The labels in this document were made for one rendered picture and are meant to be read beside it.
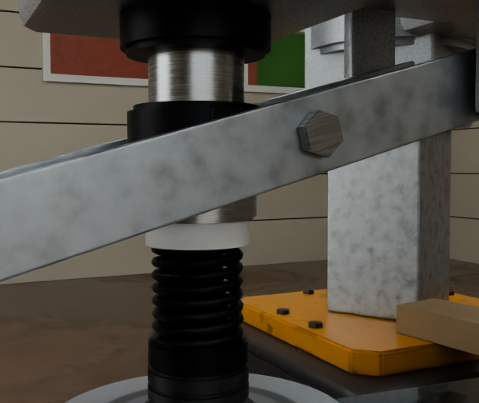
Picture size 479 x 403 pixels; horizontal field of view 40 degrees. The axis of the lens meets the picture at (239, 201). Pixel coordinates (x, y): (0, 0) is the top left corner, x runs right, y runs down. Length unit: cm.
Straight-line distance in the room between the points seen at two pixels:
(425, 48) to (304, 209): 623
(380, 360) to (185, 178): 75
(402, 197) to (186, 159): 90
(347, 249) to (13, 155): 527
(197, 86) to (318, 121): 8
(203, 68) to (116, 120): 614
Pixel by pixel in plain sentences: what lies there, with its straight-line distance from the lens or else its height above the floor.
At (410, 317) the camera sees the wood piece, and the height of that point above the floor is 81.
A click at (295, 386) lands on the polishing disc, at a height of 90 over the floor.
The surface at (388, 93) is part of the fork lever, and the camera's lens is 44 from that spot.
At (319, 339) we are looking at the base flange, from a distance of 115.
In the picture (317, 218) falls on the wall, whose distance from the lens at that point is 748.
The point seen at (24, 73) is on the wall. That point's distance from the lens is 642.
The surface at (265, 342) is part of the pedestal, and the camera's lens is 126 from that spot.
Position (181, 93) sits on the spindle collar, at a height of 112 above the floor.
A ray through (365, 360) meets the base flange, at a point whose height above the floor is 76.
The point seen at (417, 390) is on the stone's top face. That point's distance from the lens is 62.
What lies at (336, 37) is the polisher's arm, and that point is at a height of 131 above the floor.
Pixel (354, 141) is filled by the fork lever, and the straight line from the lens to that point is 43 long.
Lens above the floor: 107
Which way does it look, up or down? 3 degrees down
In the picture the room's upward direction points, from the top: straight up
